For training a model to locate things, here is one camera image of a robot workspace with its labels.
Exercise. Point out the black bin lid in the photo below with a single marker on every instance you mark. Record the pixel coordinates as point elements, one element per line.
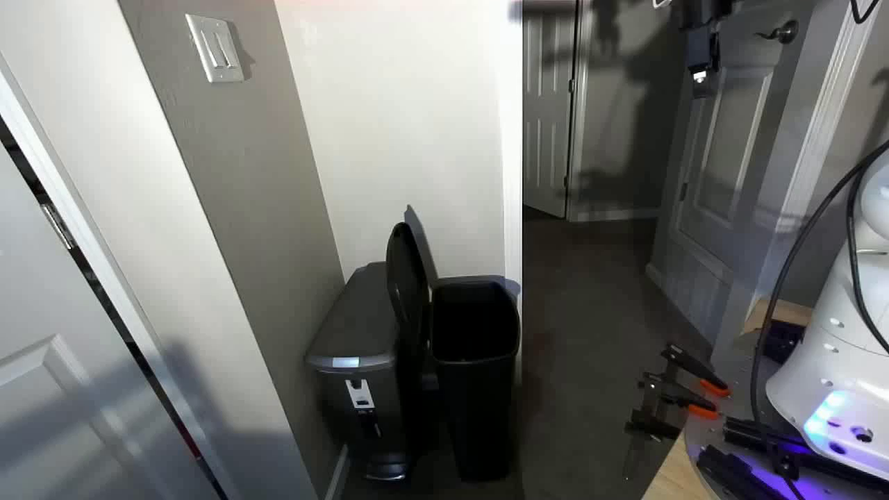
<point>406,279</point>

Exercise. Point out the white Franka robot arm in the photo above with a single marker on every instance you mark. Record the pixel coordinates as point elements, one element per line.
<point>836,372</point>

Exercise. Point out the black plastic bin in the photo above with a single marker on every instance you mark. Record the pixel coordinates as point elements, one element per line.
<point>476,398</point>

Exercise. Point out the grey step trash can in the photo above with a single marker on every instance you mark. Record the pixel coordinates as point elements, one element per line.
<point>356,324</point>

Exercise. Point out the white hallway door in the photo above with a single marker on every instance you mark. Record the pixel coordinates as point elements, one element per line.
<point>550,113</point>

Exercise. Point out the black bar clamp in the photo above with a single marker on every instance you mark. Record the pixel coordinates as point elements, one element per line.
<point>652,429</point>
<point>761,434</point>
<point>731,474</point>

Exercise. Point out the grey panel door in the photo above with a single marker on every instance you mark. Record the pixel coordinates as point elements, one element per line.
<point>723,184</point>

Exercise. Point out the small black box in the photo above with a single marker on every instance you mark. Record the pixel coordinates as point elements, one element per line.
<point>783,344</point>

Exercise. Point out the white panel door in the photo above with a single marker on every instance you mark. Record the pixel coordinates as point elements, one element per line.
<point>58,390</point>

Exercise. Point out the white light switch plate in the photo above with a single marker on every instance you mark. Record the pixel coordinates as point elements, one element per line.
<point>215,48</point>

